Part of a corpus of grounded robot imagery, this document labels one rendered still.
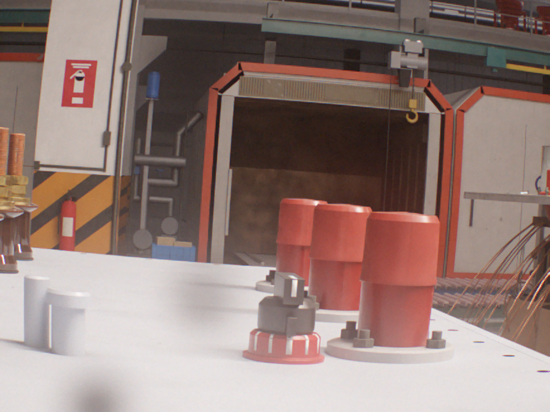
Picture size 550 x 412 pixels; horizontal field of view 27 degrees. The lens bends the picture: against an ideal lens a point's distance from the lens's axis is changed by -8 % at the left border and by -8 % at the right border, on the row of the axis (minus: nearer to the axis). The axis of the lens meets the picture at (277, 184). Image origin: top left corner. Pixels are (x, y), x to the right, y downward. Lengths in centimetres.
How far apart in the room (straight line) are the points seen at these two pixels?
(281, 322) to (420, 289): 14
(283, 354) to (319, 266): 40
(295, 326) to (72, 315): 20
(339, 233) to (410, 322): 34
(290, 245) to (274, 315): 71
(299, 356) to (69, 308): 21
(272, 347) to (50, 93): 1072
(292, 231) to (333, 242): 33
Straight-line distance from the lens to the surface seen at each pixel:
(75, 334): 97
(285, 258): 175
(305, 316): 105
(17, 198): 193
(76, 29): 1176
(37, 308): 99
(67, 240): 1152
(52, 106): 1170
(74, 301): 96
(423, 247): 109
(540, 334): 408
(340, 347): 109
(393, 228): 109
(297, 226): 174
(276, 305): 104
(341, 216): 141
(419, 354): 108
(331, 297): 142
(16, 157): 195
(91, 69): 1170
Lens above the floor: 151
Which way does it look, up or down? level
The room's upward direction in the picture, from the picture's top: 4 degrees clockwise
